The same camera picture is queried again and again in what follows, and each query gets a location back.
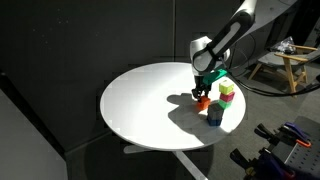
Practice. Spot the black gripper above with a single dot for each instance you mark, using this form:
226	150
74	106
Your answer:
200	88

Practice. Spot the orange block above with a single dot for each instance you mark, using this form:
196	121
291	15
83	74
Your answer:
203	103

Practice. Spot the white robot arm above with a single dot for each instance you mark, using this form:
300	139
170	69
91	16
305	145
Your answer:
207	54

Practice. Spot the grey block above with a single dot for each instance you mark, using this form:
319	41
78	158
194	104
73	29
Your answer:
215	111

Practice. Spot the yellow-green block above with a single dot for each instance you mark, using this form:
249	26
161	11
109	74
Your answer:
226	87

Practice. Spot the green block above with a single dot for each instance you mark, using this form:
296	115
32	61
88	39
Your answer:
224	104

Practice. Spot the magenta block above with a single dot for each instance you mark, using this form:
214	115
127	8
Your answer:
227	97

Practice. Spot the blue block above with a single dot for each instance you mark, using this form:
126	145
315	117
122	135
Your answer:
214	122

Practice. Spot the round white table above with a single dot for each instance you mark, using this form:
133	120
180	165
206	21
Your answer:
152	108

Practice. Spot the crumpled plastic bag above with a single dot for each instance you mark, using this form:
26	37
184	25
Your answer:
286	46

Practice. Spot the purple spring clamp upper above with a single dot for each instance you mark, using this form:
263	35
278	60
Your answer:
288	133

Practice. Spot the purple spring clamp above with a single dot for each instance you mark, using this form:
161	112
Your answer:
288	133
266	167

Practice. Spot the purple spring clamp lower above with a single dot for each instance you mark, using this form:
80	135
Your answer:
266	167

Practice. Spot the wooden armchair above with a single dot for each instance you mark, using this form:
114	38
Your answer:
291	67

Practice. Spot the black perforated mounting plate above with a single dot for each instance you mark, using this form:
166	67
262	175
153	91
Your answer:
304	161

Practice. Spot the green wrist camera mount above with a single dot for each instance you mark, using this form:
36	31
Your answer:
214	76

